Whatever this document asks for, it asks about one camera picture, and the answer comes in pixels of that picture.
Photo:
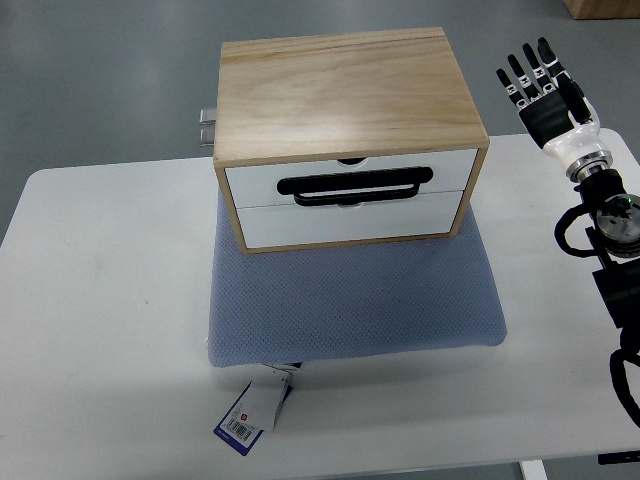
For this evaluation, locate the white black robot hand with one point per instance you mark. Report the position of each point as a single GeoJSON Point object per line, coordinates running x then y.
{"type": "Point", "coordinates": [564, 126]}

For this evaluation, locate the black drawer handle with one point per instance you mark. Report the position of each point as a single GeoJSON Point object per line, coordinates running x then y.
{"type": "Point", "coordinates": [351, 188]}

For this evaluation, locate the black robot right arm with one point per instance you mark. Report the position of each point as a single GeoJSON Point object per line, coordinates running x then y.
{"type": "Point", "coordinates": [605, 225]}

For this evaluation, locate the wooden drawer cabinet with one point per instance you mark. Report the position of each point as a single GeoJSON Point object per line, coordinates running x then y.
{"type": "Point", "coordinates": [344, 97]}

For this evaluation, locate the cardboard box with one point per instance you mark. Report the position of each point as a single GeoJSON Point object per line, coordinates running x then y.
{"type": "Point", "coordinates": [603, 9]}

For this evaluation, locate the blue mesh cushion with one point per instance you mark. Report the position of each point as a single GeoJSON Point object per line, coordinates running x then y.
{"type": "Point", "coordinates": [351, 301]}

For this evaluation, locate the black table control panel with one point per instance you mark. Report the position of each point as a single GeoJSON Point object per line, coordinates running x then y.
{"type": "Point", "coordinates": [619, 458]}

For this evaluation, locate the white blue product tag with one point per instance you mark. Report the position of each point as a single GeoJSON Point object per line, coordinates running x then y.
{"type": "Point", "coordinates": [256, 410]}

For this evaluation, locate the grey table bracket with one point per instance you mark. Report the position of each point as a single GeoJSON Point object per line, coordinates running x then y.
{"type": "Point", "coordinates": [207, 121]}

